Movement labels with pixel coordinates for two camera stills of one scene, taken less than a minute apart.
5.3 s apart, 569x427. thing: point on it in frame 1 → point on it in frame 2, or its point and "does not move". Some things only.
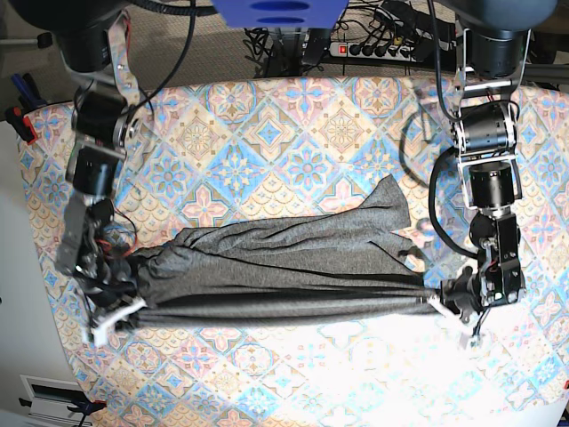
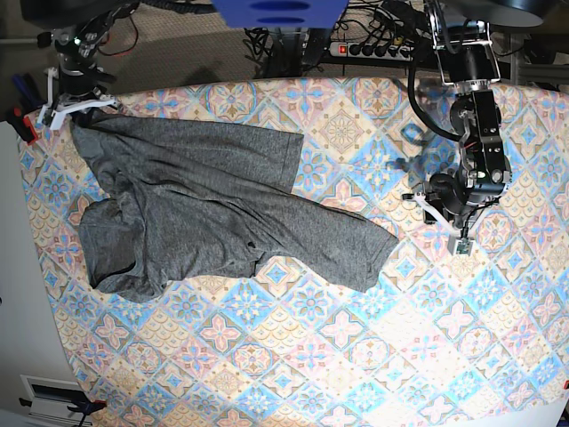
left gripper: [107, 284] → [76, 84]
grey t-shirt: [343, 265] → [183, 200]
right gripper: [464, 294] → [459, 197]
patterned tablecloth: [257, 149] does not move
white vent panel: [51, 398] does not move
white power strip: [380, 52] does not move
